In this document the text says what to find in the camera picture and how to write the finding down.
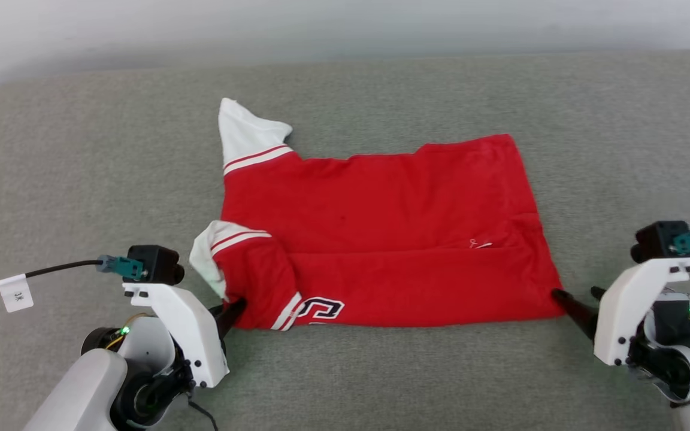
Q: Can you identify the black left camera cable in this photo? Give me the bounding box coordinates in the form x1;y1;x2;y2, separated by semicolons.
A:
0;259;103;299

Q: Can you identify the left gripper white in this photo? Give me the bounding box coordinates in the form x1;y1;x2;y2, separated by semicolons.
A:
123;284;247;388

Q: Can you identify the red and white jersey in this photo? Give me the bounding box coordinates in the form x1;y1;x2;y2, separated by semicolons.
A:
188;98;566;332

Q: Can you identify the teal left camera connector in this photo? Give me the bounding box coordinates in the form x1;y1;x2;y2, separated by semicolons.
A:
96;255;145;281

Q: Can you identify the white cable label tag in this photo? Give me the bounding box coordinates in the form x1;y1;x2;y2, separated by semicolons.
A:
0;274;34;313

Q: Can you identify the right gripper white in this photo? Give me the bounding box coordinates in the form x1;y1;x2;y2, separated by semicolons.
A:
552;257;690;366

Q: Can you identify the grey fabric sofa seat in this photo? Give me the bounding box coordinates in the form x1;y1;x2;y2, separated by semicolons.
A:
0;51;690;431

